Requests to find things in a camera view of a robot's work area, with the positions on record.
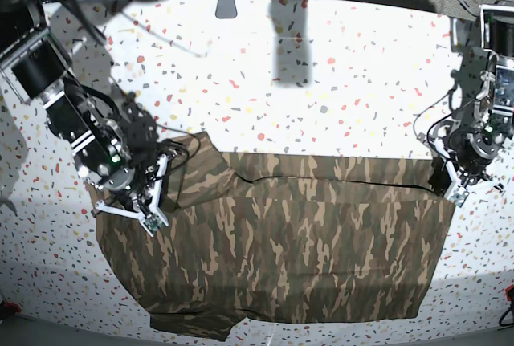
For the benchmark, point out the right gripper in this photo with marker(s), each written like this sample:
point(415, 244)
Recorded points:
point(103, 145)

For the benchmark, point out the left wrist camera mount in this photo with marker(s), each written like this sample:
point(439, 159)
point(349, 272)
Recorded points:
point(456, 191)

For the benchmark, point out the red clamp left corner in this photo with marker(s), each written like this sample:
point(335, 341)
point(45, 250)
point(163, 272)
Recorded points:
point(8, 309)

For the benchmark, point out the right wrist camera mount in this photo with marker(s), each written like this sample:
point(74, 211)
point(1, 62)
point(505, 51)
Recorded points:
point(135, 194)

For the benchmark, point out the red clamp right corner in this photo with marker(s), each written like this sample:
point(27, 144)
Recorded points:
point(507, 318)

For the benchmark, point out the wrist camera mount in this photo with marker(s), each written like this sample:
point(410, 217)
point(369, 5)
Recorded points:
point(456, 191)
point(135, 194)

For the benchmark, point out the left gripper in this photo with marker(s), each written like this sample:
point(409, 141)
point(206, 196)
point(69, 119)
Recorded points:
point(473, 148)

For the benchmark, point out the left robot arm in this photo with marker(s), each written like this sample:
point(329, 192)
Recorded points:
point(493, 104)

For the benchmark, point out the red clamp corner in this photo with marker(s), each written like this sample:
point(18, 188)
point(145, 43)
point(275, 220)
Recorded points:
point(8, 309)
point(507, 318)

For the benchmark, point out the camouflage T-shirt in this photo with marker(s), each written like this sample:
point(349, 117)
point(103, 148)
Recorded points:
point(281, 238)

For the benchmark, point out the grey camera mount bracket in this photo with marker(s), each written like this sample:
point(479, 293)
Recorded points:
point(226, 9)

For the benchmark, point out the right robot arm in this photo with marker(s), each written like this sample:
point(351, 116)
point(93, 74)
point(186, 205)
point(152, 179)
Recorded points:
point(32, 55)

